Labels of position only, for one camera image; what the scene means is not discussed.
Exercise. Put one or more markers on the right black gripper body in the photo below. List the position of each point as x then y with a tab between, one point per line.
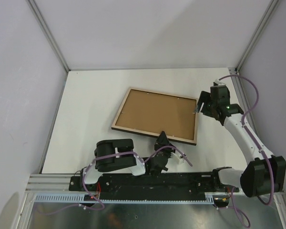
208	109

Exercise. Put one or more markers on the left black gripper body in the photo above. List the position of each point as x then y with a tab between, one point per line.
167	151

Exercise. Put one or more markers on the brown cardboard backing board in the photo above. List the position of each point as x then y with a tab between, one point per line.
155	114

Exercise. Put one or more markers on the black picture frame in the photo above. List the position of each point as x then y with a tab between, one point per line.
155	137

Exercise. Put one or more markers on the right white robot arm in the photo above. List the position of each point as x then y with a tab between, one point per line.
265	172

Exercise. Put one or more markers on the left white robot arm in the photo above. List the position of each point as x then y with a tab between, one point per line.
116	154

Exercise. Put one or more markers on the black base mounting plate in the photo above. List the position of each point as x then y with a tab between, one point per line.
165	187

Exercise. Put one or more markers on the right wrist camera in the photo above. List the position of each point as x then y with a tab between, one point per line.
218	83

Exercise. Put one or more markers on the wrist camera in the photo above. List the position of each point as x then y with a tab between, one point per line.
178	158
218	83

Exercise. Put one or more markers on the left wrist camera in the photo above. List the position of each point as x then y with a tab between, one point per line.
178	158

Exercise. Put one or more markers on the right corner aluminium post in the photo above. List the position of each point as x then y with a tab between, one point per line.
258	32

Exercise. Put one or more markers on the corner aluminium post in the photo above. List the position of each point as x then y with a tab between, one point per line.
258	32
47	33

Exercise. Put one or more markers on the aluminium frame rail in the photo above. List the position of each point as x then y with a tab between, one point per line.
47	183

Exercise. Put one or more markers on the left corner aluminium post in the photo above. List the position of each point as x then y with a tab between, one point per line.
47	33

